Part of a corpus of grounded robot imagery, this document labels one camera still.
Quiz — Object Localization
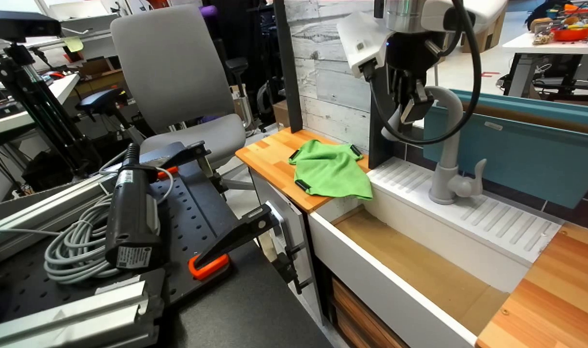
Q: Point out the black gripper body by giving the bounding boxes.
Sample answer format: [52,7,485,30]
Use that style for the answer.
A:
[387,32,445,96]

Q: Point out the grey faucet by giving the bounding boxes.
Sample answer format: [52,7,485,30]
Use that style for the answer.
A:
[379,84,491,206]

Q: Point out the green towel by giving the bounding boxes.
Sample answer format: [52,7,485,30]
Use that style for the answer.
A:
[288,138,373,198]

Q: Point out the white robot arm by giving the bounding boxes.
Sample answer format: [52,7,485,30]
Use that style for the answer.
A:
[373,0,505,127]

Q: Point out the teal panel behind sink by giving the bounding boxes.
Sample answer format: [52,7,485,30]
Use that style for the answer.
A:
[422,86,588,210]

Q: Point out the white sink basin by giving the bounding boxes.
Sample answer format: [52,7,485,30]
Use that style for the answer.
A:
[309,158,561,348]

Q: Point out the white background table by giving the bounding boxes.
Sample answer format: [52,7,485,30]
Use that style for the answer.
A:
[503,32,588,98]

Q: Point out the red bowl with toys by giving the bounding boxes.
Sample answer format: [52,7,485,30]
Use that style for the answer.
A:
[551,3,588,42]

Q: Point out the grey office chair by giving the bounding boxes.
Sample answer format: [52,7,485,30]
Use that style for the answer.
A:
[110,5,246,167]

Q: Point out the black clamp orange tip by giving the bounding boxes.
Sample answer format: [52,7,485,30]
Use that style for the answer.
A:
[188,204,273,279]

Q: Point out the black tripod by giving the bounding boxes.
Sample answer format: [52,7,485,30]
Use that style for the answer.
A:
[0,42,100,175]

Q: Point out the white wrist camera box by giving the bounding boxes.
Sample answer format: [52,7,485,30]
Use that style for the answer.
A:
[336,11,389,73]

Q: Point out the black vertical post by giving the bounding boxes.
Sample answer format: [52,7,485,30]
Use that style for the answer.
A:
[367,0,406,169]

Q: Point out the black camera on mount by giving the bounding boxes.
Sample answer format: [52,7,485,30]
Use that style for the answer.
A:
[104,144,160,270]

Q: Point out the coiled grey cable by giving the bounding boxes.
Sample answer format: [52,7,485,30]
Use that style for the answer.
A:
[42,192,118,285]

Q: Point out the aluminium extrusion rail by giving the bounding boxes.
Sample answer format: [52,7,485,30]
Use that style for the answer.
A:
[0,276,159,348]

